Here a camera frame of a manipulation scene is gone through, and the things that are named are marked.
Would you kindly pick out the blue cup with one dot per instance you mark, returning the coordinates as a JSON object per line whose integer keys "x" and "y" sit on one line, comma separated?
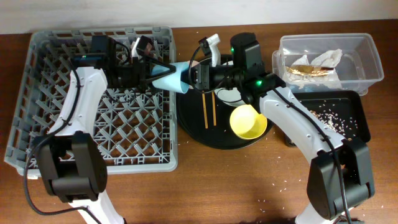
{"x": 174, "y": 82}

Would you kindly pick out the left wooden chopstick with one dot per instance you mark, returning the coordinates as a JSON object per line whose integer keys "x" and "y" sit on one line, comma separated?
{"x": 204, "y": 110}

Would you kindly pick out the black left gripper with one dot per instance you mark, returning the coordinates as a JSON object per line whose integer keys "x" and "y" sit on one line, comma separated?
{"x": 143, "y": 75}

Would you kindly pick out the yellow bowl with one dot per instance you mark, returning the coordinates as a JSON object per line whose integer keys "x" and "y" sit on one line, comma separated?
{"x": 247, "y": 123}

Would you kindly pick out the right wooden chopstick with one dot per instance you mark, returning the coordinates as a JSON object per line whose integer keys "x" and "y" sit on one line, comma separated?
{"x": 213, "y": 108}

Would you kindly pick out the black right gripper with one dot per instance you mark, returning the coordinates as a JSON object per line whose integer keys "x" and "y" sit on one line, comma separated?
{"x": 206, "y": 81}

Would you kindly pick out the white round plate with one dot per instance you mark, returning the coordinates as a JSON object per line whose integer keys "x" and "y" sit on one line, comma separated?
{"x": 230, "y": 97}

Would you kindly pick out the pink cup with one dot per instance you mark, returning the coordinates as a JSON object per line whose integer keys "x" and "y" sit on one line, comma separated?
{"x": 193, "y": 63}

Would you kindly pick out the grey dishwasher rack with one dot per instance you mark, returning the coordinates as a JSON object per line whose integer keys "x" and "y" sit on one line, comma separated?
{"x": 135, "y": 132}

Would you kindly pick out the wooden chopstick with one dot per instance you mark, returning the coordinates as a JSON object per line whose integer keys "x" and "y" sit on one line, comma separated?
{"x": 213, "y": 108}
{"x": 204, "y": 110}

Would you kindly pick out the black rectangular tray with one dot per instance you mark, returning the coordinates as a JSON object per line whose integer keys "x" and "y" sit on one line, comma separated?
{"x": 341, "y": 111}

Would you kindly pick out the white tissue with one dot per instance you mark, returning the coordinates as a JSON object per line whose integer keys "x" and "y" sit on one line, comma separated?
{"x": 328, "y": 59}

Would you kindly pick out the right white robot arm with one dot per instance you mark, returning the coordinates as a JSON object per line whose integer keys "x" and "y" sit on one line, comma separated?
{"x": 341, "y": 175}

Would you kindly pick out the clear plastic bin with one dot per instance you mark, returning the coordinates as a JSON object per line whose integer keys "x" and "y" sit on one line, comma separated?
{"x": 359, "y": 68}

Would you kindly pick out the round black tray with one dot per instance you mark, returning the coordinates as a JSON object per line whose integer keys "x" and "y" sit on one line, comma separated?
{"x": 190, "y": 117}

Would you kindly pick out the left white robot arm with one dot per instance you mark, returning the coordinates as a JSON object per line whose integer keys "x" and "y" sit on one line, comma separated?
{"x": 68, "y": 158}

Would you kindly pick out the gold coffee sachet wrapper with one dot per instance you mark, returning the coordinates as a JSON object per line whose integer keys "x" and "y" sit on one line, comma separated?
{"x": 309, "y": 70}

